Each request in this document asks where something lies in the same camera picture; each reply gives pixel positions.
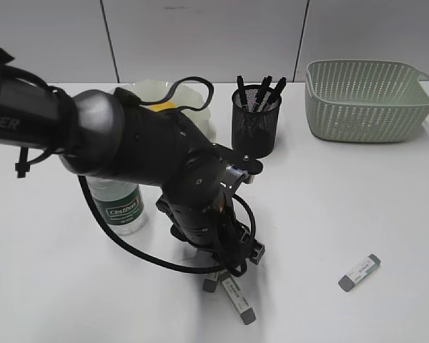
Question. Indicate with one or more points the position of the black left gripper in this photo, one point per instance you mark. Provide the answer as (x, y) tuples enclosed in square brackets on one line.
[(227, 232)]

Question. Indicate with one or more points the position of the grey white eraser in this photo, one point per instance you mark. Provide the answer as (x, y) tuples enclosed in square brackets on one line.
[(237, 298), (359, 272), (210, 282)]

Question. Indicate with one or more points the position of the clear water bottle green label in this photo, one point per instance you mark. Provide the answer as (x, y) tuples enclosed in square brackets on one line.
[(119, 203)]

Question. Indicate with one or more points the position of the yellow mango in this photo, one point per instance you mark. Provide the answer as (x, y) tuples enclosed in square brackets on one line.
[(161, 107)]

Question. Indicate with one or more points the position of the black marker pen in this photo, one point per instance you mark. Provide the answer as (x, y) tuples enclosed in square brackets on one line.
[(262, 92), (242, 93), (275, 94)]

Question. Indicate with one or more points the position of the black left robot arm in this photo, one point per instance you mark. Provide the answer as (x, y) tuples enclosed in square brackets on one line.
[(117, 136)]

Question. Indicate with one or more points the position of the black mesh pen holder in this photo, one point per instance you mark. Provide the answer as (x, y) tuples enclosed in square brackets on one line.
[(253, 133)]

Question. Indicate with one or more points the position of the frosted green ruffled plate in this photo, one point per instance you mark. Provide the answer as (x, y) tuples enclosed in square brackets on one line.
[(150, 90)]

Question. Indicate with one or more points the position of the pale green plastic basket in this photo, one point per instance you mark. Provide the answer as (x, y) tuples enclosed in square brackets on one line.
[(365, 101)]

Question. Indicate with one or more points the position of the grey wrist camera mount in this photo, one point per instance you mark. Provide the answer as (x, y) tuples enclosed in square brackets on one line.
[(240, 168)]

